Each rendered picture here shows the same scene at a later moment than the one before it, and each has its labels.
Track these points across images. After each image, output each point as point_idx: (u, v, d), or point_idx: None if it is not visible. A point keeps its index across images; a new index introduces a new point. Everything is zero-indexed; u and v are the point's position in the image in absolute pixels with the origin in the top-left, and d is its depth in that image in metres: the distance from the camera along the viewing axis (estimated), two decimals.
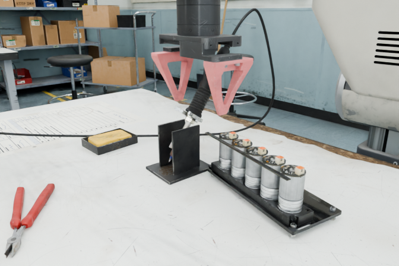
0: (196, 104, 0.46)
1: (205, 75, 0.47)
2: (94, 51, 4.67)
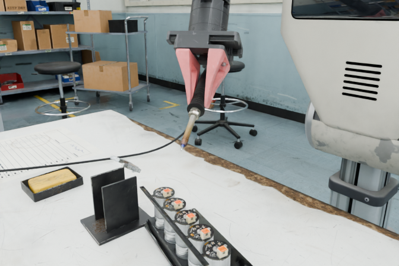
0: (201, 100, 0.46)
1: (202, 79, 0.49)
2: (87, 56, 4.63)
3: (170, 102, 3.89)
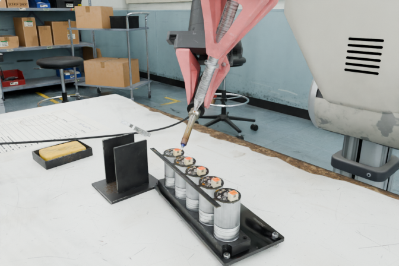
0: None
1: None
2: (88, 53, 4.65)
3: (171, 98, 3.90)
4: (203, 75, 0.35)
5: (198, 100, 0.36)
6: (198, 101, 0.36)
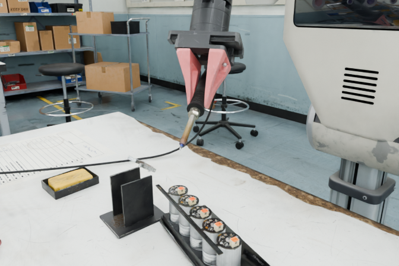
0: (201, 100, 0.46)
1: (202, 79, 0.49)
2: (89, 56, 4.67)
3: (172, 103, 3.92)
4: None
5: None
6: None
